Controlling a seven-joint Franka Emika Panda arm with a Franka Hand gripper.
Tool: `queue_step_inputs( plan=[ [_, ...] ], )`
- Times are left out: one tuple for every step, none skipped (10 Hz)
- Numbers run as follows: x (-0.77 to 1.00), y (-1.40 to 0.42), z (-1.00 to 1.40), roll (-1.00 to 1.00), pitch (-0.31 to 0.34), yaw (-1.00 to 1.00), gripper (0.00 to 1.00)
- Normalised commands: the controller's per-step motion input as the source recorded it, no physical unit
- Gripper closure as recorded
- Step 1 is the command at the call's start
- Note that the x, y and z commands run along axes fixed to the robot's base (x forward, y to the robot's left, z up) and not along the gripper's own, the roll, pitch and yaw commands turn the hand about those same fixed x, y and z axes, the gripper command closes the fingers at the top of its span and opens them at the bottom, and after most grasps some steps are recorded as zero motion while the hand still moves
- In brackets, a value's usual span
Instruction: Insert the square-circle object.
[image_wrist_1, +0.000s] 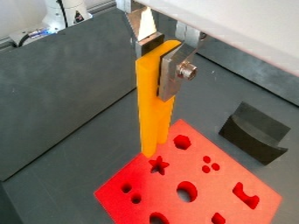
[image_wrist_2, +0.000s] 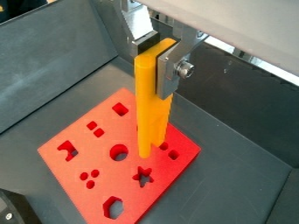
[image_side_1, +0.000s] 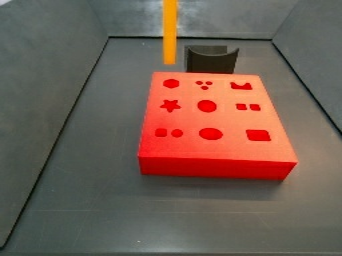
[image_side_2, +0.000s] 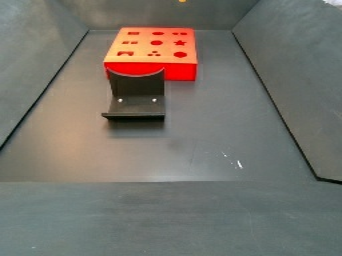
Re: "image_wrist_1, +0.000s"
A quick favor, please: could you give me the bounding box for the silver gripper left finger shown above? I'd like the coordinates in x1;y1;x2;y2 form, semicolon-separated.
126;7;165;58

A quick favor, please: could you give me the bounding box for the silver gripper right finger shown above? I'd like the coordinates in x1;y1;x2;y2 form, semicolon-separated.
158;31;207;102

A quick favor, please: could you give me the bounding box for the yellow square-circle peg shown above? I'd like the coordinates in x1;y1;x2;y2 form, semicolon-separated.
135;40;181;158

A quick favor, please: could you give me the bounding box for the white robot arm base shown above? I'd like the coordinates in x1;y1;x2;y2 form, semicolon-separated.
10;0;93;47

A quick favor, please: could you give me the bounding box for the black curved holder block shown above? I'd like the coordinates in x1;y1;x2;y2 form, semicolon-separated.
219;102;290;165

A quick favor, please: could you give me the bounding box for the red shape-sorter block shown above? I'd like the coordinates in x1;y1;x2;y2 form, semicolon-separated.
95;120;282;224

